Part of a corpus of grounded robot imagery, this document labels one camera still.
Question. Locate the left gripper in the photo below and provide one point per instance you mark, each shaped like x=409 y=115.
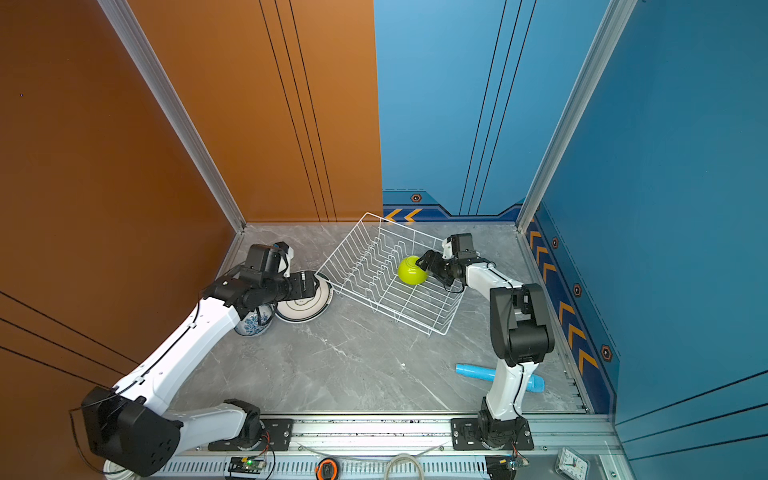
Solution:
x=310 y=283

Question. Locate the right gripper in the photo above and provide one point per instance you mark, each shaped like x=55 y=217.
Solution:
x=430 y=255

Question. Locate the lime green bowl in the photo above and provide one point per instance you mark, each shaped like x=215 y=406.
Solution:
x=410 y=273

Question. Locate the white wire dish rack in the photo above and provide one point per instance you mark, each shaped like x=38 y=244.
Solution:
x=365 y=267

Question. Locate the blue white porcelain bowl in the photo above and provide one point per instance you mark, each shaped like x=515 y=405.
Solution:
x=256 y=321

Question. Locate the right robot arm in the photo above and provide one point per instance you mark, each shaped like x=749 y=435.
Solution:
x=520 y=336

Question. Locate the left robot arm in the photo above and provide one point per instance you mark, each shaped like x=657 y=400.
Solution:
x=130 y=425

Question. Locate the light blue cylinder tube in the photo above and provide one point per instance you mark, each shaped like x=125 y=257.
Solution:
x=536 y=384

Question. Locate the green circuit board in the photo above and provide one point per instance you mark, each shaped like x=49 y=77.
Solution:
x=246 y=465

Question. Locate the white alarm clock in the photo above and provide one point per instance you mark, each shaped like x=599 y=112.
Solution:
x=571 y=465

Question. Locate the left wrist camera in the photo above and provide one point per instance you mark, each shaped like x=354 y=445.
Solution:
x=285 y=254

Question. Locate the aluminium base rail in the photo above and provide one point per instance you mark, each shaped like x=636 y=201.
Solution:
x=414 y=446

